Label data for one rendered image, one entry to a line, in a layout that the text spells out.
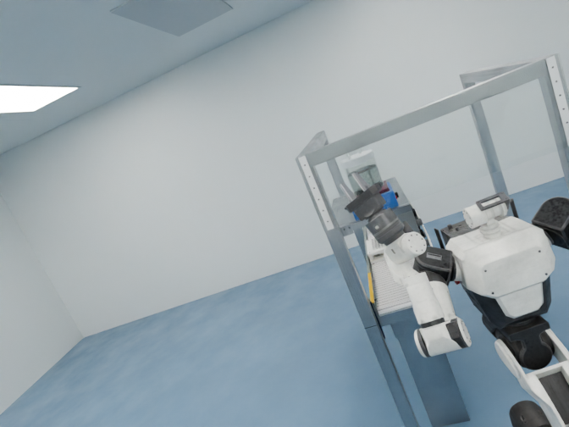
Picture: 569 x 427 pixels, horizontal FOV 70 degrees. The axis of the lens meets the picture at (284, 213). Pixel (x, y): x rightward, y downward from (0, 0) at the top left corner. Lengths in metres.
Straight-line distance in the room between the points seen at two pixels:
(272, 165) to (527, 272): 4.10
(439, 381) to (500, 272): 1.15
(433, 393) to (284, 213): 3.38
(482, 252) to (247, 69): 4.20
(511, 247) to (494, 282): 0.12
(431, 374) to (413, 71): 3.55
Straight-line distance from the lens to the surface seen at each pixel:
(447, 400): 2.52
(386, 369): 2.12
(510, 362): 1.61
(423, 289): 1.19
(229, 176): 5.34
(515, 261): 1.41
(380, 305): 2.06
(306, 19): 5.13
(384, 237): 1.18
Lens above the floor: 1.80
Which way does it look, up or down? 12 degrees down
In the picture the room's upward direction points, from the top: 23 degrees counter-clockwise
